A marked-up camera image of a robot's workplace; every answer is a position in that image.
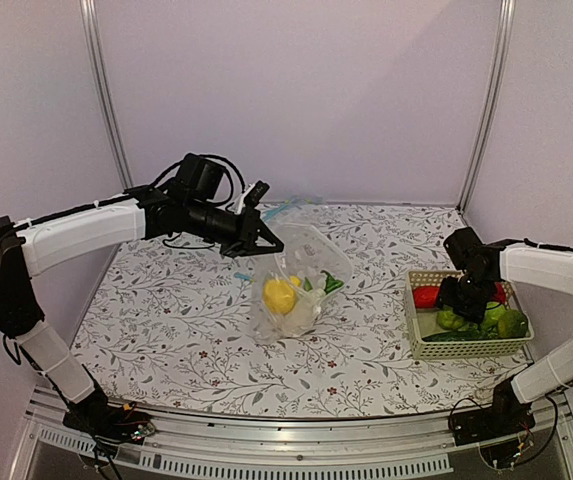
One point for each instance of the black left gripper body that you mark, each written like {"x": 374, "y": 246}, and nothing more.
{"x": 248, "y": 218}

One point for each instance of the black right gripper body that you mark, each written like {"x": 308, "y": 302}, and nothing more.
{"x": 466, "y": 298}

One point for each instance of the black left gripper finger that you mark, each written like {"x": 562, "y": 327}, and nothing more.
{"x": 240, "y": 247}
{"x": 263, "y": 235}

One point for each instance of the light green toy apple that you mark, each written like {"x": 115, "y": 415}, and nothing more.
{"x": 450, "y": 321}

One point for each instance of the green toy avocado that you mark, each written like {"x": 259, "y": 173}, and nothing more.
{"x": 512, "y": 324}

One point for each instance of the frosted white zip top bag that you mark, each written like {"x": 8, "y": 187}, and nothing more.
{"x": 306, "y": 252}

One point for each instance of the white toy cauliflower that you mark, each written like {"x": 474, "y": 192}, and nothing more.
{"x": 299, "y": 320}

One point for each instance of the white toy radish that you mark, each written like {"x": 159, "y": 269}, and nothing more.
{"x": 322, "y": 285}

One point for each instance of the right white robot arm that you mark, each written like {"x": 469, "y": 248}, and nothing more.
{"x": 543, "y": 274}

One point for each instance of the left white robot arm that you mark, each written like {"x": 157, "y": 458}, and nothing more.
{"x": 201, "y": 195}

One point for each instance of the clear bag with blue zipper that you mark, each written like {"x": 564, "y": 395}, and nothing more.
{"x": 272, "y": 215}

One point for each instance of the green toy lime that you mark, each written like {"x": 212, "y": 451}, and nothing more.
{"x": 494, "y": 310}

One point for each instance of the red toy tomato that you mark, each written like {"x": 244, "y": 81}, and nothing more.
{"x": 500, "y": 295}

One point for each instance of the dark green toy cucumber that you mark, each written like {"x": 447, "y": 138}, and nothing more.
{"x": 457, "y": 336}

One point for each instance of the beige perforated plastic basket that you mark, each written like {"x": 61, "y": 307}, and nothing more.
{"x": 422, "y": 322}

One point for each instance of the floral patterned table mat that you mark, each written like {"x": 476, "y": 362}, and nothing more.
{"x": 318, "y": 331}

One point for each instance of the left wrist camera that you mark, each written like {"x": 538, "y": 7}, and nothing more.
{"x": 251, "y": 196}

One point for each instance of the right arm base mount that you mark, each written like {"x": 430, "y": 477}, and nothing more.
{"x": 505, "y": 416}

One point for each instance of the aluminium front rail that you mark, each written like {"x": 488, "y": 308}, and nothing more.
{"x": 192, "y": 445}

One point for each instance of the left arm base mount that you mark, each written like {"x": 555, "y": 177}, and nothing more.
{"x": 115, "y": 424}

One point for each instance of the left aluminium corner post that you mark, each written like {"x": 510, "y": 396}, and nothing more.
{"x": 100, "y": 76}

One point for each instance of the aluminium corner post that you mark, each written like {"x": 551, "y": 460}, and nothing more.
{"x": 491, "y": 100}
{"x": 100, "y": 76}

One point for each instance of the right aluminium corner post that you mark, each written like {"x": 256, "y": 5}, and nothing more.
{"x": 491, "y": 100}

